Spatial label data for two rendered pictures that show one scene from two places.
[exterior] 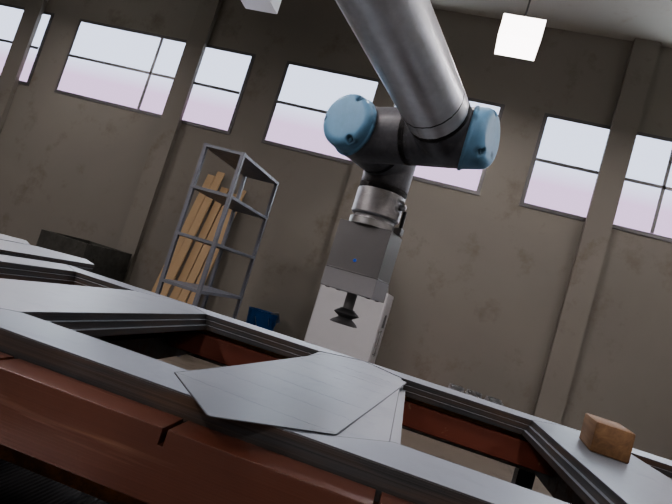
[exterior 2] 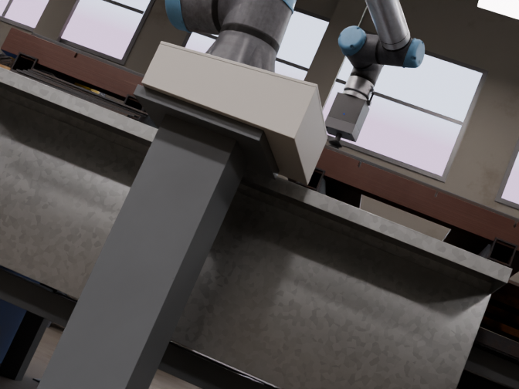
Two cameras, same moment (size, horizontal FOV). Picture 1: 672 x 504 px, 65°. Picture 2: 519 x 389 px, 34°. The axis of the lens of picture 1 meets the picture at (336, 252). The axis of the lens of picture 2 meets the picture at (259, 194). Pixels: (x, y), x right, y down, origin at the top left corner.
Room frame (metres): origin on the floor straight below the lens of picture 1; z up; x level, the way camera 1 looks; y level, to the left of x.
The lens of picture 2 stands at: (-1.44, 0.10, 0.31)
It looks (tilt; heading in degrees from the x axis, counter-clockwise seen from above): 11 degrees up; 0
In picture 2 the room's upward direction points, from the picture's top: 24 degrees clockwise
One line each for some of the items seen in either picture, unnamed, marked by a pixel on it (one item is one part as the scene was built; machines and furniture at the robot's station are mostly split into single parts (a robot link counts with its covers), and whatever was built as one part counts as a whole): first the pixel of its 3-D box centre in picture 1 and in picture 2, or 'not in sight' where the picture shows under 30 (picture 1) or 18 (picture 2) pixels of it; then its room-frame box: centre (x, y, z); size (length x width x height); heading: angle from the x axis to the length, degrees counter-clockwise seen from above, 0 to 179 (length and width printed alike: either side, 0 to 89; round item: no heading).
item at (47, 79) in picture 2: not in sight; (74, 100); (0.46, 0.56, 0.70); 0.39 x 0.12 x 0.04; 80
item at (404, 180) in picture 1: (391, 159); (368, 64); (0.80, -0.04, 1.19); 0.09 x 0.08 x 0.11; 147
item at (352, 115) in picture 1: (373, 135); (362, 47); (0.71, 0.00, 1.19); 0.11 x 0.11 x 0.08; 57
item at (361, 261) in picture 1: (367, 258); (349, 116); (0.81, -0.05, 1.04); 0.10 x 0.09 x 0.16; 157
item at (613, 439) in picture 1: (605, 436); not in sight; (0.93, -0.54, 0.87); 0.12 x 0.06 x 0.05; 161
